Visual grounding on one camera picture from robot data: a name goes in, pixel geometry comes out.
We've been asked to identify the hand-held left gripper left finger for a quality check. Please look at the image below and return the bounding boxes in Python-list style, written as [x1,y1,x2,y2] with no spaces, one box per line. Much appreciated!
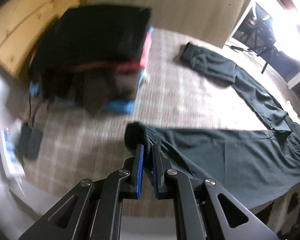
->
[18,144,144,240]

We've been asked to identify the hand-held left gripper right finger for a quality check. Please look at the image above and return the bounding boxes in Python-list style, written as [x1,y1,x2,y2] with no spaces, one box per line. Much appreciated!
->
[152,144,279,240]

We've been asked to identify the dark grey jogger pants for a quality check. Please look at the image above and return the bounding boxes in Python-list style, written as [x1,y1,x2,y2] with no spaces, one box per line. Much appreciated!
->
[124,41,300,210]

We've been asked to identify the pink folded garment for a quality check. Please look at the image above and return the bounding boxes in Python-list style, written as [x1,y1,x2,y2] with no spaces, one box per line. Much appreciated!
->
[32,32,153,74]

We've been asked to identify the white power strip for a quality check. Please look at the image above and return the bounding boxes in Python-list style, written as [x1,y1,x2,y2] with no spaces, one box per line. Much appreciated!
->
[0,119,26,178]

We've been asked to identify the black folded garment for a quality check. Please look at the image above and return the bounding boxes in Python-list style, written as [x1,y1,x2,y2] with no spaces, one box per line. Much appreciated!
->
[31,4,152,68]

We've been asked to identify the black tripod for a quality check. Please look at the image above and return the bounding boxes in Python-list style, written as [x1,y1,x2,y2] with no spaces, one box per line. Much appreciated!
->
[239,5,278,75]

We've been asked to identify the wooden board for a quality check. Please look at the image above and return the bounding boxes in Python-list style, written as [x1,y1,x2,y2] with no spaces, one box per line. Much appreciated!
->
[86,0,250,48]

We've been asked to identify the pine wood headboard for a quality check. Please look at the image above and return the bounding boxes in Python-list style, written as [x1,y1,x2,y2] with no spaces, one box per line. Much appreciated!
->
[0,0,87,77]

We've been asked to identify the bright lamp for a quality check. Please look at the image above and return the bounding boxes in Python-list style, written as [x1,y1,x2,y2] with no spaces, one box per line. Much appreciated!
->
[272,0,300,63]

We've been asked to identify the black charger with cable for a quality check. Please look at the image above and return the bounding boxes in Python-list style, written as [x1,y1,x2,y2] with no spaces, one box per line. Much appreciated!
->
[16,79,44,160]

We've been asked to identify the white window frame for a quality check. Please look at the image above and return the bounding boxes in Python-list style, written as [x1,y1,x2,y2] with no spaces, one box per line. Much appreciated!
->
[223,0,300,91]

